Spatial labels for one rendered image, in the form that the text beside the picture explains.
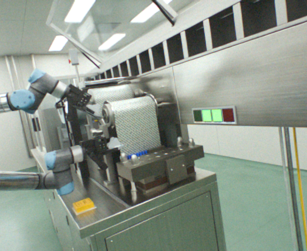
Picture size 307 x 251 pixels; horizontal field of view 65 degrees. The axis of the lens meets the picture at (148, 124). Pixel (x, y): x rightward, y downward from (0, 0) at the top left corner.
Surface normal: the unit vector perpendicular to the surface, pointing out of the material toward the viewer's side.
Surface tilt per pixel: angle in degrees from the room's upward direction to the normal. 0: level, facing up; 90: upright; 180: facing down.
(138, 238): 90
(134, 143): 90
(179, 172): 90
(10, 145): 90
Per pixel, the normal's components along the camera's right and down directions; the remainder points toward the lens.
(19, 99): 0.24, 0.07
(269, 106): -0.85, 0.20
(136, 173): 0.50, 0.02
